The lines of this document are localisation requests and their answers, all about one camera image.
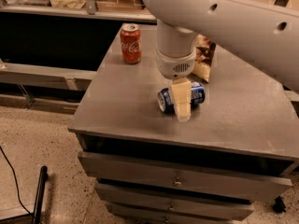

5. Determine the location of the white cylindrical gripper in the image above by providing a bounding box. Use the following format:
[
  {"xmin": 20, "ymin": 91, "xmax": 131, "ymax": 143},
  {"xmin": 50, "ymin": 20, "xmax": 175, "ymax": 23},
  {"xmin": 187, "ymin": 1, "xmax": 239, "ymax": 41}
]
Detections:
[{"xmin": 156, "ymin": 49, "xmax": 196, "ymax": 122}]

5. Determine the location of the blue pepsi can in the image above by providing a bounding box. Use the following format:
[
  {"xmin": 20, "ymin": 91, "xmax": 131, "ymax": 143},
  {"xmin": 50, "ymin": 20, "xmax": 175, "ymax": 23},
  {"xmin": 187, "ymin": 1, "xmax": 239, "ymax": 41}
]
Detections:
[{"xmin": 157, "ymin": 81, "xmax": 206, "ymax": 113}]

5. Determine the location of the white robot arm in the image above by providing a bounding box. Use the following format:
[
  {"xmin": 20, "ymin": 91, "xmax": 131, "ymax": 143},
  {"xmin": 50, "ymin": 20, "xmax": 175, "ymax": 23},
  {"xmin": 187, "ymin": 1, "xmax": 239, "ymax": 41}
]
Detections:
[{"xmin": 143, "ymin": 0, "xmax": 299, "ymax": 121}]

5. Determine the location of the red coca-cola can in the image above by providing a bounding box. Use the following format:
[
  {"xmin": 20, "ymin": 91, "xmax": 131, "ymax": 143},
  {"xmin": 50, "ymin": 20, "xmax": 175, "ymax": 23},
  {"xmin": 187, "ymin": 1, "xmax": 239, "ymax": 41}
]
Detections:
[{"xmin": 121, "ymin": 23, "xmax": 141, "ymax": 64}]

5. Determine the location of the sea salt chips bag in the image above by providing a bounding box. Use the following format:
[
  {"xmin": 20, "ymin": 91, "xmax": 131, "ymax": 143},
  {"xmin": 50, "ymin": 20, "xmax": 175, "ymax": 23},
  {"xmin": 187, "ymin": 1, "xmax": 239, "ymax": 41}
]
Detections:
[{"xmin": 192, "ymin": 35, "xmax": 216, "ymax": 82}]

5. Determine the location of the grey drawer cabinet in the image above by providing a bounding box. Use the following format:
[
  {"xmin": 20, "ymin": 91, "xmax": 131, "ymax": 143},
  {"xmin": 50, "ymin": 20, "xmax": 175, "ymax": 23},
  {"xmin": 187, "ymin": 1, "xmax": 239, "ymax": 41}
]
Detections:
[{"xmin": 67, "ymin": 23, "xmax": 299, "ymax": 224}]

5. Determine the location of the top grey drawer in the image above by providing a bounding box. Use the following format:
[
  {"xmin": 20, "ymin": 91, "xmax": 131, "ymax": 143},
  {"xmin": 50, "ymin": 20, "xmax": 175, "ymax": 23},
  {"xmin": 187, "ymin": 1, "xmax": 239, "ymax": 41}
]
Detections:
[{"xmin": 78, "ymin": 151, "xmax": 292, "ymax": 202}]

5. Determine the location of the grey drawer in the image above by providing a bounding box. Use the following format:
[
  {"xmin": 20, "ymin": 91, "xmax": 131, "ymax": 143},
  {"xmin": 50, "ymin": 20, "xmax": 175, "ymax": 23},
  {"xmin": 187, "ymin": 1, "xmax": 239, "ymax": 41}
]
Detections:
[
  {"xmin": 78, "ymin": 151, "xmax": 292, "ymax": 202},
  {"xmin": 106, "ymin": 203, "xmax": 236, "ymax": 224},
  {"xmin": 95, "ymin": 183, "xmax": 254, "ymax": 221}
]

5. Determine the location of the middle grey drawer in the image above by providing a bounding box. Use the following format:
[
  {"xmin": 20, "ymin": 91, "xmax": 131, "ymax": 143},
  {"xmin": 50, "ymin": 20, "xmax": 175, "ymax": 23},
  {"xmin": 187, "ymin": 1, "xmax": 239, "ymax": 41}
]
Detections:
[{"xmin": 95, "ymin": 183, "xmax": 254, "ymax": 221}]

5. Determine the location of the grey lower shelf beam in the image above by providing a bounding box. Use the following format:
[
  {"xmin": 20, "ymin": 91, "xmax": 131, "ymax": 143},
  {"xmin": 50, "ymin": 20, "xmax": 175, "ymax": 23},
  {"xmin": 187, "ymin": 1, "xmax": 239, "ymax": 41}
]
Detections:
[{"xmin": 0, "ymin": 59, "xmax": 97, "ymax": 115}]

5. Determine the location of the bottom grey drawer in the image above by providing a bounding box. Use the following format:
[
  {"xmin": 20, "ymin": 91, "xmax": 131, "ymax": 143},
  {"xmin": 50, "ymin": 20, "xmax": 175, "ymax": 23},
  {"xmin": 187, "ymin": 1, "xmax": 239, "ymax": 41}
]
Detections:
[{"xmin": 106, "ymin": 203, "xmax": 236, "ymax": 224}]

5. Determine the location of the black caster wheel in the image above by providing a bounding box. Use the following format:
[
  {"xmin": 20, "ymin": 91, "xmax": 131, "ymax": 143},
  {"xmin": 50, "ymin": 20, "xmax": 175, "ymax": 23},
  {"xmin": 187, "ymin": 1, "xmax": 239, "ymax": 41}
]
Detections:
[{"xmin": 273, "ymin": 196, "xmax": 286, "ymax": 214}]

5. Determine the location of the black pole on floor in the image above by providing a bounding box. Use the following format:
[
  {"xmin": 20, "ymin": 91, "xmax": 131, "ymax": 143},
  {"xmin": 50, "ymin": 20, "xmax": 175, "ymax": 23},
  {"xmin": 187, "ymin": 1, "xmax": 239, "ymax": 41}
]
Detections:
[{"xmin": 32, "ymin": 166, "xmax": 48, "ymax": 224}]

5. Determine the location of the grey metal rail frame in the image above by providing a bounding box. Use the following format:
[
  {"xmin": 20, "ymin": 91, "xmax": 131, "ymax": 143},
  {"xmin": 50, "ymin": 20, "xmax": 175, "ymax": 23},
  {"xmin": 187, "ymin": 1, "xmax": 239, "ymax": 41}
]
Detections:
[{"xmin": 0, "ymin": 0, "xmax": 299, "ymax": 25}]

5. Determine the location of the black cable on floor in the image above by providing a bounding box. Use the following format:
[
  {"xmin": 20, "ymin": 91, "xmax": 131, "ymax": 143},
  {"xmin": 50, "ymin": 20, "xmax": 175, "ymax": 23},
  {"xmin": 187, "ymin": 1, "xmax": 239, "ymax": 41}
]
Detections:
[{"xmin": 0, "ymin": 145, "xmax": 43, "ymax": 224}]

